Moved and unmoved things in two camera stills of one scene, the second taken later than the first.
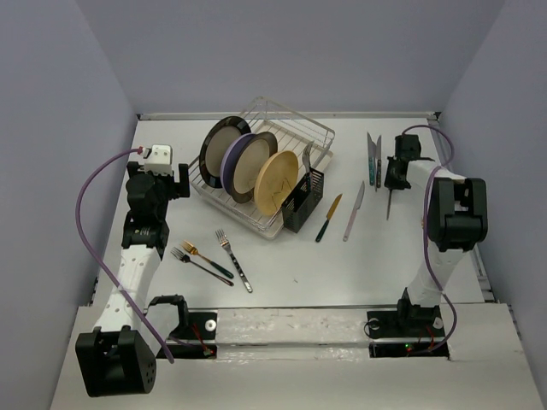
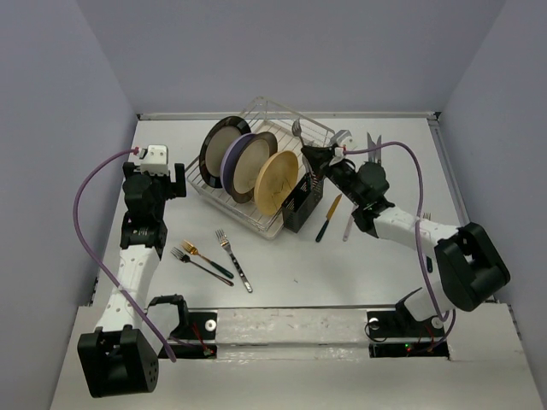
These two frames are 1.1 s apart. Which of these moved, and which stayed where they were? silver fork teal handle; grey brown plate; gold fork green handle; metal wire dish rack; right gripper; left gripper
Moved: silver fork teal handle; right gripper
Stayed: gold fork green handle; grey brown plate; left gripper; metal wire dish rack
